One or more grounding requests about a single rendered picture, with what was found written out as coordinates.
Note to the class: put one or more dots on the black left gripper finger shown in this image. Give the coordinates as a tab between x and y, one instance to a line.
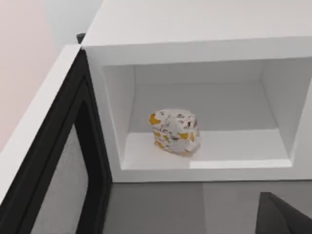
278	217

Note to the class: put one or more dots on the white and yellow bread bag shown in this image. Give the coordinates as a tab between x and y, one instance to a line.
176	134

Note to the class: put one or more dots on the white microwave oven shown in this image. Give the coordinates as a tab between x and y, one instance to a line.
195	24

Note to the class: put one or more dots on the white black microwave door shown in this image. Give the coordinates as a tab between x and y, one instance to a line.
80	146

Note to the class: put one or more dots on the dark grey door hinge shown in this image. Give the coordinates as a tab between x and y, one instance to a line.
80	37

